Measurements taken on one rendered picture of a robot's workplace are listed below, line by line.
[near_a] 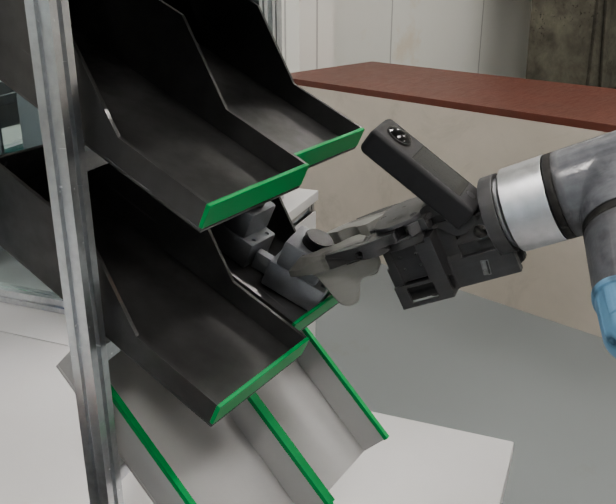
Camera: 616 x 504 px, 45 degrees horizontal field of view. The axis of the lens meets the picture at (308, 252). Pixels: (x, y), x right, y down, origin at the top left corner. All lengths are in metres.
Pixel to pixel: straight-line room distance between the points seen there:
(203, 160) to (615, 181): 0.32
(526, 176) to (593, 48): 5.27
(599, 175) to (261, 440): 0.40
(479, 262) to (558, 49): 5.38
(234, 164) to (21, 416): 0.76
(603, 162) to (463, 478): 0.59
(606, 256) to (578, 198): 0.07
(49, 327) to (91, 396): 0.91
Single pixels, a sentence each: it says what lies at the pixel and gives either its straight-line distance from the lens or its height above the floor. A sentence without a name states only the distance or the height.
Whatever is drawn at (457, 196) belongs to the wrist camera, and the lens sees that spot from 0.65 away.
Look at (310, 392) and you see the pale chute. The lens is 0.89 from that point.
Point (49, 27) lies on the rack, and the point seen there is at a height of 1.48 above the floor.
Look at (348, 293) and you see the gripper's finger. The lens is 0.71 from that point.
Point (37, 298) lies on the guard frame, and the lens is 1.62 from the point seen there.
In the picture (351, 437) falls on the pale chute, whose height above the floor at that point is 1.01.
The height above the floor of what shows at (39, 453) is 0.86.
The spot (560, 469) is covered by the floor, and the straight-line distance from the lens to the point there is 2.63.
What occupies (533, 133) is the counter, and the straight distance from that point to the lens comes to 3.40.
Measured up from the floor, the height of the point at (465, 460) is 0.86.
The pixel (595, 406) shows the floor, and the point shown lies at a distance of 2.99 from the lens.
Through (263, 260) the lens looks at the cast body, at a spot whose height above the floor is 1.24.
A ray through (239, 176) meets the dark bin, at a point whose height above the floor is 1.36.
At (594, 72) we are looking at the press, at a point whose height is 0.77.
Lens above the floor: 1.52
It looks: 21 degrees down
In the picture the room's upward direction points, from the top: straight up
